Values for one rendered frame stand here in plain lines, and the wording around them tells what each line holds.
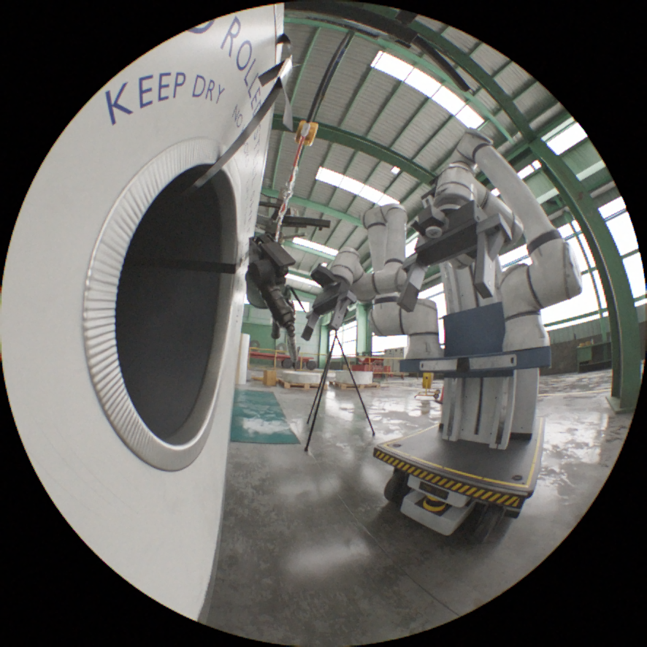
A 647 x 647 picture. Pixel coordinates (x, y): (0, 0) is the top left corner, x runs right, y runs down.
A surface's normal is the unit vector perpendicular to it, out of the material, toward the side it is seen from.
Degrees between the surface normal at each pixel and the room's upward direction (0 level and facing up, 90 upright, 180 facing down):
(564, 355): 90
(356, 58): 172
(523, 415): 90
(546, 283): 108
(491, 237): 66
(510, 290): 90
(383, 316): 100
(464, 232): 155
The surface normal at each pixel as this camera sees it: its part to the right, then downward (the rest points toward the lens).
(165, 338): 0.31, -0.43
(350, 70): -0.18, 0.95
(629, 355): -0.95, -0.11
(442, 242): -0.47, 0.86
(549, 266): -0.99, 0.09
